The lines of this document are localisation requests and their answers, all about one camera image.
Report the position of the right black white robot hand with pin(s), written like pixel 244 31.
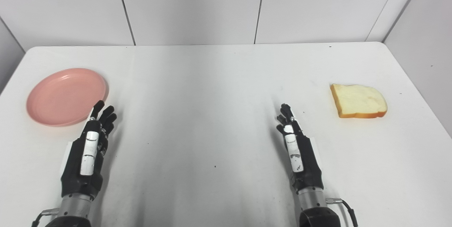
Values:
pixel 300 160

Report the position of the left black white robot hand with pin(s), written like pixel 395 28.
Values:
pixel 86 163

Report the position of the pink round plate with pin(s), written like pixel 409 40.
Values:
pixel 66 96

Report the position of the slice of white bread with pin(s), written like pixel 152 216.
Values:
pixel 358 101

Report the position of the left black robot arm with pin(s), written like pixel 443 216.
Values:
pixel 72 213

